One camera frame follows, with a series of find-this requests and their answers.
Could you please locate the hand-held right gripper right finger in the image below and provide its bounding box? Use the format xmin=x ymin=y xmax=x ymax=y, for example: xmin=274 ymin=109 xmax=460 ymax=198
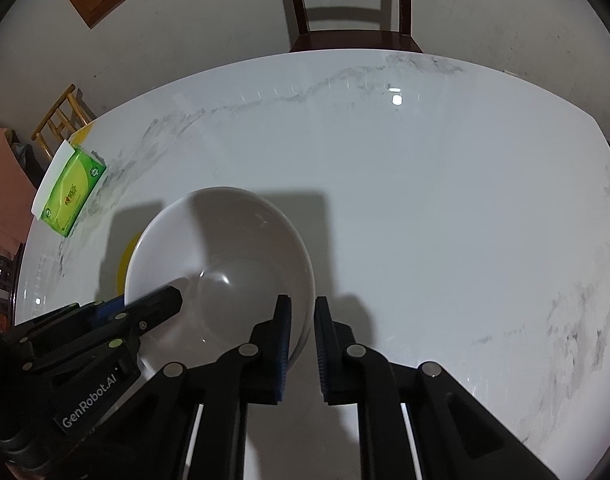
xmin=314 ymin=296 xmax=560 ymax=480

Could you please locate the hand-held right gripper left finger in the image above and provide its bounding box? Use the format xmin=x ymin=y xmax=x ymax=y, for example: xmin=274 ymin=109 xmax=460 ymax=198
xmin=92 ymin=294 xmax=292 ymax=480

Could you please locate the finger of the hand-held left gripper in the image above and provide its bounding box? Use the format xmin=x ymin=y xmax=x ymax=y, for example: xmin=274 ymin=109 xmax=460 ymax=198
xmin=112 ymin=285 xmax=184 ymax=346
xmin=15 ymin=297 xmax=126 ymax=346

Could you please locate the white bowl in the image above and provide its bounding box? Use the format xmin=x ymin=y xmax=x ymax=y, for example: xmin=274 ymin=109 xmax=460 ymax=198
xmin=125 ymin=187 xmax=316 ymax=367

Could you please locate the yellow plate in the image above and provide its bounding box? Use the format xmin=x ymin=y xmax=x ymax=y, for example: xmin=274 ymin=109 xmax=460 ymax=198
xmin=115 ymin=234 xmax=142 ymax=297

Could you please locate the green tissue box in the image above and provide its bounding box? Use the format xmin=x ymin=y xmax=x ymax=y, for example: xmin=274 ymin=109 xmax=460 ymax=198
xmin=31 ymin=142 xmax=108 ymax=239

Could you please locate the pink cloth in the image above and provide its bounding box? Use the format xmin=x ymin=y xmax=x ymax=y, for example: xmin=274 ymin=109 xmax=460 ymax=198
xmin=0 ymin=126 xmax=38 ymax=257

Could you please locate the bamboo chair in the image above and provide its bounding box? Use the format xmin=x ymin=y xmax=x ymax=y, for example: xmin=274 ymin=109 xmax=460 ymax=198
xmin=31 ymin=84 xmax=96 ymax=161

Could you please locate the dark wooden chair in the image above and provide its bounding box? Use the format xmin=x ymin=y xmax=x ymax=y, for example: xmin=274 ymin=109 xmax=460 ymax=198
xmin=276 ymin=0 xmax=424 ymax=54

